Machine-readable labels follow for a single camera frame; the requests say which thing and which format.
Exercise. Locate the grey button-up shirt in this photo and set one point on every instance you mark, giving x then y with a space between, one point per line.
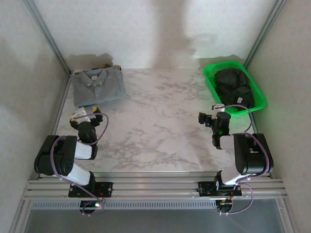
97 87

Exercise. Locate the black pinstripe long sleeve shirt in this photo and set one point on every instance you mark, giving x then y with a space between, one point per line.
230 82

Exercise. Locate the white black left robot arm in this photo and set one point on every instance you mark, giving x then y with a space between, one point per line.
80 151

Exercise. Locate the green plastic basket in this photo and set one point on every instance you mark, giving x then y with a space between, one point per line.
258 97

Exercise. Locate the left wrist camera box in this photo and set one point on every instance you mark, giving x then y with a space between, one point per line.
81 115

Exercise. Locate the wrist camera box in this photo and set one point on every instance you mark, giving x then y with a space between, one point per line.
81 115
217 108

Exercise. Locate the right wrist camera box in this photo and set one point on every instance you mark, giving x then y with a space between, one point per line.
217 108

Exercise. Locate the aluminium table side rail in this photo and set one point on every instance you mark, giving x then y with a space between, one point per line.
62 102
253 125

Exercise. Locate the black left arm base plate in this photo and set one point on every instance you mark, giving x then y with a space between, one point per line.
107 189

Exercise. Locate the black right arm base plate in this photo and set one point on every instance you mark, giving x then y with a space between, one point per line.
206 189

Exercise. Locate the aluminium rail frame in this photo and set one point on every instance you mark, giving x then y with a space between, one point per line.
155 187

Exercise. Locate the aluminium corner post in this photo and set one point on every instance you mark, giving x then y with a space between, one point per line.
49 36
262 36

